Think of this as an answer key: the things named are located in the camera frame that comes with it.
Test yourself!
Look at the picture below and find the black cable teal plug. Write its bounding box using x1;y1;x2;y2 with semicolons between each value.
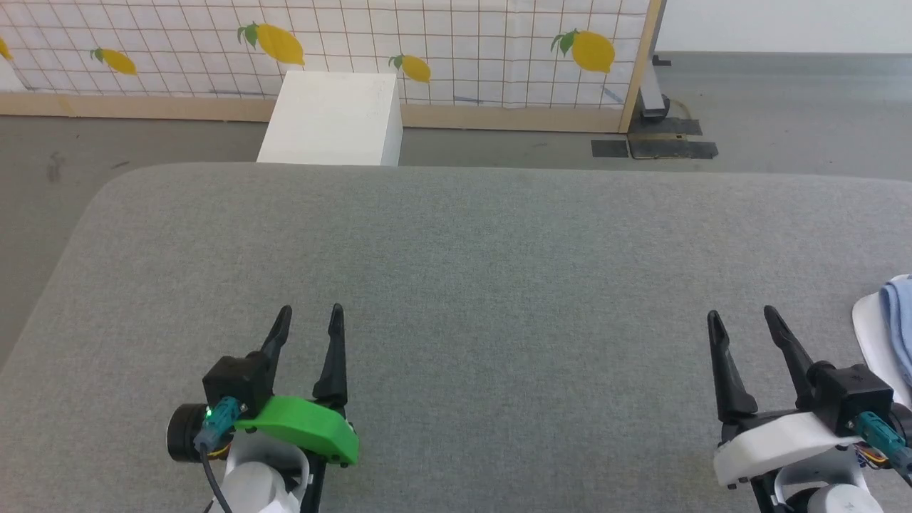
196;398;243;513
851;411;912;475

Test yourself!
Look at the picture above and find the lemon print partition screen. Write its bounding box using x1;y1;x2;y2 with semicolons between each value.
0;0;667;134

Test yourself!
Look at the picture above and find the left black cable teal plug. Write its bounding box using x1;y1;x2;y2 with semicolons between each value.
196;398;243;513

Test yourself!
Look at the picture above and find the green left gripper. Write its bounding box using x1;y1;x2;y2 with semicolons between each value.
167;304;361;467

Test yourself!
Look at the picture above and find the light blue garment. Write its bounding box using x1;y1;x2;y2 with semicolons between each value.
880;276;912;389

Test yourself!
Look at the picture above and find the white plate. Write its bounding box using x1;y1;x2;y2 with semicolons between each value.
852;274;912;408

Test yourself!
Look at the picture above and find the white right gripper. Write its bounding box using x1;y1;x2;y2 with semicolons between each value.
708;305;859;489

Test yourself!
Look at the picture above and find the right black cable teal plug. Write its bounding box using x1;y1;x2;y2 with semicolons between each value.
851;411;912;475

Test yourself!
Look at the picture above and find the grey metal partition post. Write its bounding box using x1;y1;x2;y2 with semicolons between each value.
638;57;670;118

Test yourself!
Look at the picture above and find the short black floor plate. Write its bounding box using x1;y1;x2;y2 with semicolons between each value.
631;118;703;136

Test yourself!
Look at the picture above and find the long black floor plate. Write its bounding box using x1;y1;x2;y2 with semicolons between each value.
628;140;719;160

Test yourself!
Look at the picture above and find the white box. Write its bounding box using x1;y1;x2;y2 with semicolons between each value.
256;71;403;167

